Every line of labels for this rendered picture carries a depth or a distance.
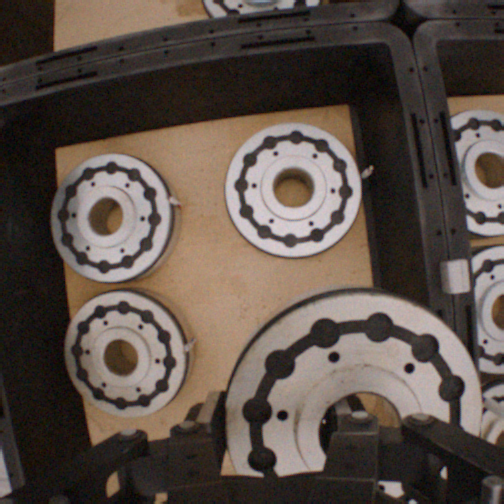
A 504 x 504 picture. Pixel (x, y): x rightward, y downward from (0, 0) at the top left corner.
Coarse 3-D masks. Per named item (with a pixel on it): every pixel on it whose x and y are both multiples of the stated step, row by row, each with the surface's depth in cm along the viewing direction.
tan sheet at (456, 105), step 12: (468, 96) 31; (480, 96) 31; (492, 96) 31; (456, 108) 31; (468, 108) 31; (480, 108) 31; (492, 108) 31; (480, 168) 31; (480, 180) 31; (480, 240) 31; (492, 240) 31; (492, 312) 31; (480, 372) 31
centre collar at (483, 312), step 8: (488, 288) 28; (496, 288) 27; (488, 296) 27; (496, 296) 27; (480, 304) 28; (488, 304) 27; (480, 312) 28; (488, 312) 27; (480, 320) 28; (488, 320) 27; (488, 328) 27; (496, 328) 27; (488, 336) 28; (496, 336) 27
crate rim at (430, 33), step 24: (432, 24) 22; (456, 24) 22; (480, 24) 21; (432, 48) 22; (432, 72) 22; (432, 96) 22; (432, 120) 22; (432, 144) 22; (456, 168) 22; (456, 192) 22; (456, 216) 22; (456, 240) 21; (456, 312) 21; (480, 432) 21
